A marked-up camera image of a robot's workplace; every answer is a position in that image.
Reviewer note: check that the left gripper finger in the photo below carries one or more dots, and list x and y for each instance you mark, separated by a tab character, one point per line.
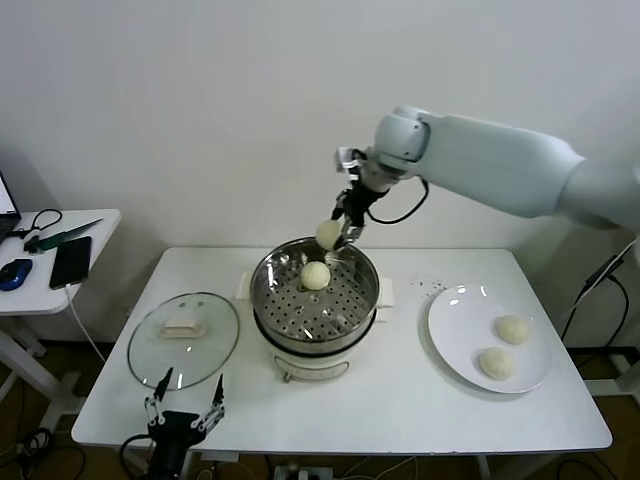
156	407
215	407

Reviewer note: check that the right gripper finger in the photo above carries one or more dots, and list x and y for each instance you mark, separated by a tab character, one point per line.
341	207
352	236

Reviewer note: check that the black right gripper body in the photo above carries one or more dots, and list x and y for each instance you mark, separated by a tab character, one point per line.
360	205

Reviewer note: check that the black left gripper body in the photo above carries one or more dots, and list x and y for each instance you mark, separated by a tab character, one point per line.
175	440

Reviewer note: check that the white steamed baozi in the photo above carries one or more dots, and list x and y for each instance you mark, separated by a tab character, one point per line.
315	276
496	364
327	235
512	330

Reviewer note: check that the round glass pot lid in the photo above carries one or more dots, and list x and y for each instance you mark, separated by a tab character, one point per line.
190	310

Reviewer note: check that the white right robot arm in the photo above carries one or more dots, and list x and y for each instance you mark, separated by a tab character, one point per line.
500	160

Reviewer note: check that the perforated steel steamer basket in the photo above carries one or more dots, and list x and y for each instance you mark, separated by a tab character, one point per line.
280	305

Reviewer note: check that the white table leg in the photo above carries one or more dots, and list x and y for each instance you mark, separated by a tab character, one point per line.
186	467
481	467

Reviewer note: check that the round white plate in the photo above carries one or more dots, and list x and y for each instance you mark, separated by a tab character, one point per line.
450	350

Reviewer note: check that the small white side table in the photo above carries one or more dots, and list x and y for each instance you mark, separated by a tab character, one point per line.
35	302

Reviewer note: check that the black smartphone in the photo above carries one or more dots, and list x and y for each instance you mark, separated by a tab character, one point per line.
71	262

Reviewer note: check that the blue computer mouse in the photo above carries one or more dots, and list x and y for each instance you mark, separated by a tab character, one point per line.
15	275

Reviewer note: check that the dark green flat tool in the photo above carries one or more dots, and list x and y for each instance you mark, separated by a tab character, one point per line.
60	237

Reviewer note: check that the laptop screen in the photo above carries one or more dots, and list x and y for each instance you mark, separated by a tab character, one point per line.
6	220

